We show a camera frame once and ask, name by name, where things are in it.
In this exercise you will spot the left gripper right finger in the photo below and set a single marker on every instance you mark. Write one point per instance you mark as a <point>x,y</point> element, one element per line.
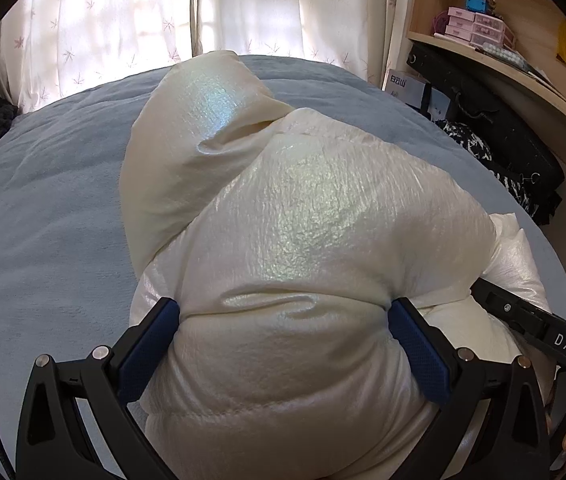
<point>512,439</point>

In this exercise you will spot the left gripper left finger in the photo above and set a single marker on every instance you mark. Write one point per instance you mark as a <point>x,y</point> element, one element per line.
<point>53,442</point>

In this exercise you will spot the white puffer jacket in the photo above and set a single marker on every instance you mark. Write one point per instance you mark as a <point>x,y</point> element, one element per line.
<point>284,235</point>

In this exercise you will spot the blue fleece bed blanket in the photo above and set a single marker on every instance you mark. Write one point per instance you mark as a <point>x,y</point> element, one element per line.
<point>66,276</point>

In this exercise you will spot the white labelled box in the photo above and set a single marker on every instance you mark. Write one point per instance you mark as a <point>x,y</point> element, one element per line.
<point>406,88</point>

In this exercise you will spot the pink drawer organizer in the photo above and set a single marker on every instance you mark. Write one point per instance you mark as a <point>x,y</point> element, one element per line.
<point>475,27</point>

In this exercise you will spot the small blue box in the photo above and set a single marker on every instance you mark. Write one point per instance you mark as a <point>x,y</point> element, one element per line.
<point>479,6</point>

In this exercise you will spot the left floral sheer curtain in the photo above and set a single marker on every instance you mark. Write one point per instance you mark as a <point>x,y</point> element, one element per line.
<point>50,49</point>

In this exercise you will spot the floral sheer curtain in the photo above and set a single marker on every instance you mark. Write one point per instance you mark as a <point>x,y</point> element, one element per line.
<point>50,49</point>
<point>361,36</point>

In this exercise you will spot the right floral sheer curtain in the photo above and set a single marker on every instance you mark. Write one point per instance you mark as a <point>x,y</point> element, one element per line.
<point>361,36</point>

